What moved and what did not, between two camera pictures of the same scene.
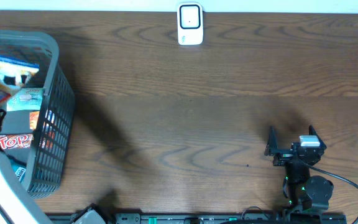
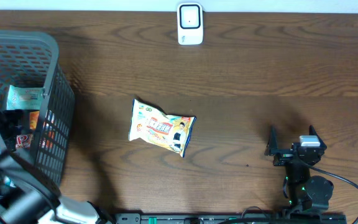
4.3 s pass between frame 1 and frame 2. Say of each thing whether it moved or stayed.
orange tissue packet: stayed
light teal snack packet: stayed
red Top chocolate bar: stayed
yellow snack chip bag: moved
